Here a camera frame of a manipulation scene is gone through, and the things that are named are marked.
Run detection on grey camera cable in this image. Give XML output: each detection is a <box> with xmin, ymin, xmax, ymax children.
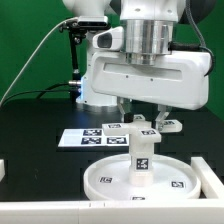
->
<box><xmin>0</xmin><ymin>19</ymin><xmax>78</xmax><ymax>106</ymax></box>

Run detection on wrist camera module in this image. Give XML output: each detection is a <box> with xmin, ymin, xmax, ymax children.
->
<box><xmin>92</xmin><ymin>26</ymin><xmax>124</xmax><ymax>51</ymax></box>

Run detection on black camera on stand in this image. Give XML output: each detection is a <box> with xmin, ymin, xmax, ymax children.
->
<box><xmin>59</xmin><ymin>16</ymin><xmax>111</xmax><ymax>101</ymax></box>

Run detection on white L-shaped border fence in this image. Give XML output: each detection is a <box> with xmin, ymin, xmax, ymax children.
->
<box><xmin>0</xmin><ymin>157</ymin><xmax>224</xmax><ymax>224</ymax></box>

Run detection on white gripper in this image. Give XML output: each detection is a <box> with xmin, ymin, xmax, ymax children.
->
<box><xmin>91</xmin><ymin>51</ymin><xmax>211</xmax><ymax>131</ymax></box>

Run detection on white cross-shaped table base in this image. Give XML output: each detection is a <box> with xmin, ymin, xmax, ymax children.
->
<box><xmin>102</xmin><ymin>119</ymin><xmax>182</xmax><ymax>143</ymax></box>

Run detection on white marker sheet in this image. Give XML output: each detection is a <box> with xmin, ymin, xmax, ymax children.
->
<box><xmin>58</xmin><ymin>128</ymin><xmax>129</xmax><ymax>147</ymax></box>

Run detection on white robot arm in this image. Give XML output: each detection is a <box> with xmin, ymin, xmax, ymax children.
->
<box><xmin>62</xmin><ymin>0</ymin><xmax>214</xmax><ymax>131</ymax></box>

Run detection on white round table top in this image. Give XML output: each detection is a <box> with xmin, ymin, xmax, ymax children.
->
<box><xmin>83</xmin><ymin>154</ymin><xmax>201</xmax><ymax>200</ymax></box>

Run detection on black cables at base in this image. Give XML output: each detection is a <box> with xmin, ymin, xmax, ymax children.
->
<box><xmin>0</xmin><ymin>79</ymin><xmax>83</xmax><ymax>107</ymax></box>

